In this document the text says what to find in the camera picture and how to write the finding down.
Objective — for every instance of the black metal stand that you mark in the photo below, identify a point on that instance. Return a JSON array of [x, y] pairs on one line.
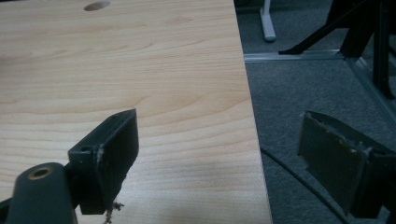
[[361, 28]]

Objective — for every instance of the aluminium floor rail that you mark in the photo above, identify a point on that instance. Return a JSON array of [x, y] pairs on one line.
[[311, 56]]

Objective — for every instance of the white table leg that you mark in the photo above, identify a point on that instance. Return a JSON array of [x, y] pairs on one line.
[[267, 23]]

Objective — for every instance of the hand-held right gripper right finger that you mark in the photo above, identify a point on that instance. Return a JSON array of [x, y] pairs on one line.
[[336, 161]]

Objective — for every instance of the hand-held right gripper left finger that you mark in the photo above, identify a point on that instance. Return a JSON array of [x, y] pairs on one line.
[[109, 161]]

